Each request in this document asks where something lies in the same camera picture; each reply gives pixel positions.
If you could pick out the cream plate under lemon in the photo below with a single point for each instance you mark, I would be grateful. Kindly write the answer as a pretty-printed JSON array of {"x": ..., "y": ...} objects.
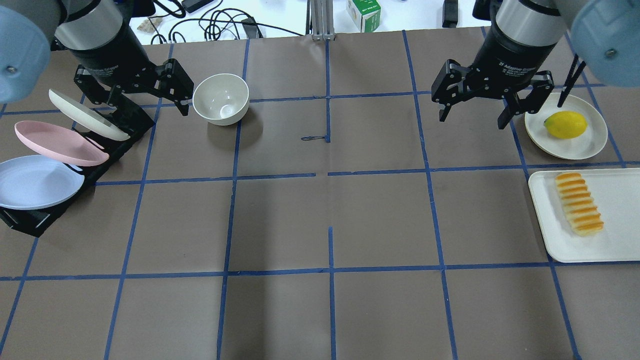
[{"x": 587, "y": 145}]

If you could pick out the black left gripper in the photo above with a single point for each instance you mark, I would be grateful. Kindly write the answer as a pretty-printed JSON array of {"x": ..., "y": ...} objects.
[{"x": 114, "y": 64}]

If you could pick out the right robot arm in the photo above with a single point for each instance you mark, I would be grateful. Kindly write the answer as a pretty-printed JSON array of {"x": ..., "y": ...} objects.
[{"x": 523, "y": 33}]

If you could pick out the cream white plate in rack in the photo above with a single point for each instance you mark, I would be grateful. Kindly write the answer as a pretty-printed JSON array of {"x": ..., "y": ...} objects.
[{"x": 86, "y": 117}]

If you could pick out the light blue plate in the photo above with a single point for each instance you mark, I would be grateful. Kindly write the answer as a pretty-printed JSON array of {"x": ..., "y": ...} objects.
[{"x": 35, "y": 182}]

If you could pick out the pink plate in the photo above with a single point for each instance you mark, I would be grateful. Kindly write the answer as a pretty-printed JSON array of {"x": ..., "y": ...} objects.
[{"x": 59, "y": 143}]

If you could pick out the black plate rack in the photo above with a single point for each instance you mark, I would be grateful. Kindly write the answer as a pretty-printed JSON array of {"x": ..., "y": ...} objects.
[{"x": 35, "y": 222}]

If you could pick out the striped orange bread roll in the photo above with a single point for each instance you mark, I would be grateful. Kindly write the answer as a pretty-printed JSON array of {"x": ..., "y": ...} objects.
[{"x": 578, "y": 205}]

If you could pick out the white rectangular tray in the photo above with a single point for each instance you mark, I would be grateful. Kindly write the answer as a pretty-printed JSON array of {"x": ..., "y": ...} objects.
[{"x": 616, "y": 193}]

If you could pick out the black power adapter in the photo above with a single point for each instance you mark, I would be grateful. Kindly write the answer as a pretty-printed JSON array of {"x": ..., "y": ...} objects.
[{"x": 192, "y": 6}]

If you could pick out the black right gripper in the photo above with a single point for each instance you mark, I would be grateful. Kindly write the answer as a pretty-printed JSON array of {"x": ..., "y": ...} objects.
[{"x": 506, "y": 59}]

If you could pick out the green white carton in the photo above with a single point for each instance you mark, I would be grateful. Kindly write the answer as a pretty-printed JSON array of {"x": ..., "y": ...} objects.
[{"x": 365, "y": 14}]

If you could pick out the cream white bowl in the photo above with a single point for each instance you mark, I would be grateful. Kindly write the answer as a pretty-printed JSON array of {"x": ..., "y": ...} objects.
[{"x": 222, "y": 99}]

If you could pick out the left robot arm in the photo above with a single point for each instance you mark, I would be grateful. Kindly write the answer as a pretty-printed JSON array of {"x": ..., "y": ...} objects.
[{"x": 28, "y": 29}]

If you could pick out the yellow lemon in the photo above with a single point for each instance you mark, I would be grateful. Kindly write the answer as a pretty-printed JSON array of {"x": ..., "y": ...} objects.
[{"x": 566, "y": 125}]

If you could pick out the aluminium frame post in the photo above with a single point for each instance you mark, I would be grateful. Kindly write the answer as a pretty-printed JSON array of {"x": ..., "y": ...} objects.
[{"x": 320, "y": 20}]

